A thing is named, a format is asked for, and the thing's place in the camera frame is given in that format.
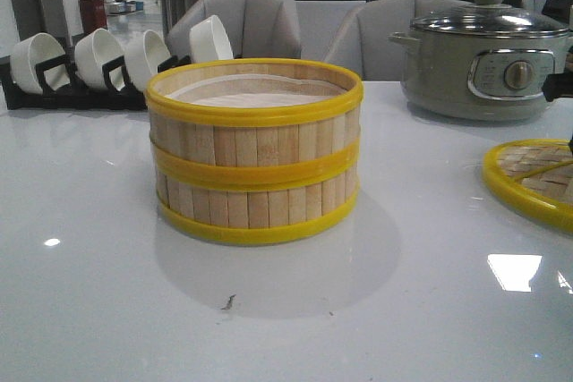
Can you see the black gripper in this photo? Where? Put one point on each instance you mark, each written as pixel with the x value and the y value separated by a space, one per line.
pixel 558 85

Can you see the woven bamboo steamer lid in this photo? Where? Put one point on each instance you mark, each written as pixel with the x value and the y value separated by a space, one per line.
pixel 534 177

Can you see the grey electric cooking pot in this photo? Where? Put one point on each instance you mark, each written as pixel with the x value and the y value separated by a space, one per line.
pixel 479 78

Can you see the glass pot lid with knob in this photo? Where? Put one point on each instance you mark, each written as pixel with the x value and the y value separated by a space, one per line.
pixel 491 18

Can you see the grey chair left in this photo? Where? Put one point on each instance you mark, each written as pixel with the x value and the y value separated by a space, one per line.
pixel 255 28

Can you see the bamboo steamer tier yellow rims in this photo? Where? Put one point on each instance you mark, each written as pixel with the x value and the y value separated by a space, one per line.
pixel 257 217

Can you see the white bowl right tilted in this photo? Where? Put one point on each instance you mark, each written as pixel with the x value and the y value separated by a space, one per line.
pixel 209 41

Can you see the red bin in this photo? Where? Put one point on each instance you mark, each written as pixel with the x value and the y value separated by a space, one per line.
pixel 93 15

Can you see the black bowl rack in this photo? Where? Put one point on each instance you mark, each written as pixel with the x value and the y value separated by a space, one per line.
pixel 119 94

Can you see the white bowl far left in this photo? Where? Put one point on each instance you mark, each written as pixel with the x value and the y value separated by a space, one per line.
pixel 27 54

